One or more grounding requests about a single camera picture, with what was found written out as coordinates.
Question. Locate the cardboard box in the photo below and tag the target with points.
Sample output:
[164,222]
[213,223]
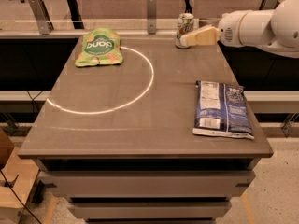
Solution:
[16,183]

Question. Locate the upper grey drawer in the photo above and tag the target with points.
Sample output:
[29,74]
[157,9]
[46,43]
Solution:
[151,184]

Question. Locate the blue chip bag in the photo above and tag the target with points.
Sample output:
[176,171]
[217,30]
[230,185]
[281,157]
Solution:
[221,111]

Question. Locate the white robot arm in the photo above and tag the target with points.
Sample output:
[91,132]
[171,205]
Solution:
[275,30]

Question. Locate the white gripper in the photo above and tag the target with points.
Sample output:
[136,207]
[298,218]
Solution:
[228,29]

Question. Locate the metal rail bracket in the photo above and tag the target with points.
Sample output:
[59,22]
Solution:
[268,4]
[151,16]
[41,15]

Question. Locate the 7up soda can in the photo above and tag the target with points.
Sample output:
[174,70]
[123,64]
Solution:
[185,25]

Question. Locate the middle metal rail bracket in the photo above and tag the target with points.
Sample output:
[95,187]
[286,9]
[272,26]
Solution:
[151,16]

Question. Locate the right metal rail bracket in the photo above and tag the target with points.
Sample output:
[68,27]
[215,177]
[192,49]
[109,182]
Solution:
[268,4]

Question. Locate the left metal rail bracket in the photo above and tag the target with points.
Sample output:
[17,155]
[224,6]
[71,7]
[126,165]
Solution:
[41,15]

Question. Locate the green snack bag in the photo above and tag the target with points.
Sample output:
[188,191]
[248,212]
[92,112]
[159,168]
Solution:
[102,46]

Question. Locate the lower grey drawer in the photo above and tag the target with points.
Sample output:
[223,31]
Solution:
[153,210]

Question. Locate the grey drawer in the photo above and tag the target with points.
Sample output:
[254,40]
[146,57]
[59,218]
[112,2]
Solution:
[153,210]
[151,184]

